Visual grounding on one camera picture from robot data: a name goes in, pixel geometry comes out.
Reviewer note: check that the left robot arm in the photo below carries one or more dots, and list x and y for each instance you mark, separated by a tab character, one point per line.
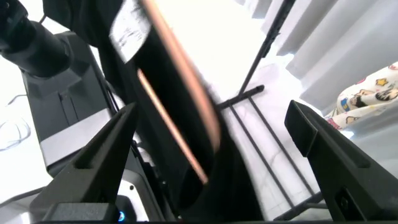
37	49

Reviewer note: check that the black clothes rack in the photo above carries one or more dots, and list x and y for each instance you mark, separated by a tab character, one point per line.
264	46

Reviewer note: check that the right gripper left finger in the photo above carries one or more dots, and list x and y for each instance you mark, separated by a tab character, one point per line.
93	174

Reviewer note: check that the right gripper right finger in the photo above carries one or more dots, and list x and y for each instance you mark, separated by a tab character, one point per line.
351	180

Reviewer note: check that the cream printed garment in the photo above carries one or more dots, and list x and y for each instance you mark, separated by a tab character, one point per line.
370	96

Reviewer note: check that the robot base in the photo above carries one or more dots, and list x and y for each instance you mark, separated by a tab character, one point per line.
62	105

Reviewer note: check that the pink clothes hanger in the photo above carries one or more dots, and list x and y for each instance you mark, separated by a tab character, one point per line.
183	68

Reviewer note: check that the white curtain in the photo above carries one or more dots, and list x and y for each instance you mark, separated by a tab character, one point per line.
335	40

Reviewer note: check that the black garment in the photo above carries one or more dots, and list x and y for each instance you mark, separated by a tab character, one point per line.
168	102

